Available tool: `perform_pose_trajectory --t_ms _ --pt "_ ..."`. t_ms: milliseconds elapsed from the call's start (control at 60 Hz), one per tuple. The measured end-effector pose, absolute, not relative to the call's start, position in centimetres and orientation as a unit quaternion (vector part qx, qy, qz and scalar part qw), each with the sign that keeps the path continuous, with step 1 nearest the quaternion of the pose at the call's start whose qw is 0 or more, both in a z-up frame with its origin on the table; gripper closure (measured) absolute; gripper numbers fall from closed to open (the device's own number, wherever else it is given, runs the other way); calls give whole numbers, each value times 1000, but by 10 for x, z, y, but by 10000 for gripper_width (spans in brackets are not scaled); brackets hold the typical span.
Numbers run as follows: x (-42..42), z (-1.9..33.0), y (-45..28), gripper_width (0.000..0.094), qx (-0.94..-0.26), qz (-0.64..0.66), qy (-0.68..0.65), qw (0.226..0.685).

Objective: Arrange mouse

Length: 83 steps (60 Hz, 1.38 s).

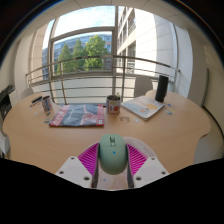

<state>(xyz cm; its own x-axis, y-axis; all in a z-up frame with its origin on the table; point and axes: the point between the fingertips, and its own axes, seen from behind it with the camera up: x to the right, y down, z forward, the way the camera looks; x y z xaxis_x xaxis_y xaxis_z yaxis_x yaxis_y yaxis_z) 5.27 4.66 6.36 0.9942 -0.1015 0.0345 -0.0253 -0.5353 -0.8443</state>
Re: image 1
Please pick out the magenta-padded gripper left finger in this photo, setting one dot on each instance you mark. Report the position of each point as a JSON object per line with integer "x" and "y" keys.
{"x": 88, "y": 159}

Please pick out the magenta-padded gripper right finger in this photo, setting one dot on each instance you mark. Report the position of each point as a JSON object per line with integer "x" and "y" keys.
{"x": 137, "y": 159}

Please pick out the mint green computer mouse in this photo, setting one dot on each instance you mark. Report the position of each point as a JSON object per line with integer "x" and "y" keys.
{"x": 113, "y": 154}

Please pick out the red and grey magazine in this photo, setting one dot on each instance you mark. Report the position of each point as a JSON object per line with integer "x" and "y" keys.
{"x": 78, "y": 115}

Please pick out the small printed card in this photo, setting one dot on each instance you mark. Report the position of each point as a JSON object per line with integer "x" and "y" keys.
{"x": 46, "y": 120}

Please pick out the printed mug with red apple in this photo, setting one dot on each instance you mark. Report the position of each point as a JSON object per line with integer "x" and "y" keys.
{"x": 113, "y": 104}

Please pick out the grey chair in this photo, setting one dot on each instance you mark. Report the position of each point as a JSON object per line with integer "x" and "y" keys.
{"x": 142, "y": 86}
{"x": 26, "y": 92}

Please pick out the tall black speaker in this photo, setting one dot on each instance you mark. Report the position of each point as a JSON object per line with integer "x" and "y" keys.
{"x": 161, "y": 88}

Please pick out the dark blue stapler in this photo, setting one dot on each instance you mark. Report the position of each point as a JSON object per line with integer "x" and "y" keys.
{"x": 36, "y": 100}

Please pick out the white chair with wooden legs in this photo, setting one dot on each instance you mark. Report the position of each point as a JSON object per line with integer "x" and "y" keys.
{"x": 3, "y": 145}

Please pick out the black printer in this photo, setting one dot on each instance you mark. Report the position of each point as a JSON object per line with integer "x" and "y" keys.
{"x": 5, "y": 101}

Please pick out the metal balcony railing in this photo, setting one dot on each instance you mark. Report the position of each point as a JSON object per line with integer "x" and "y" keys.
{"x": 100, "y": 58}

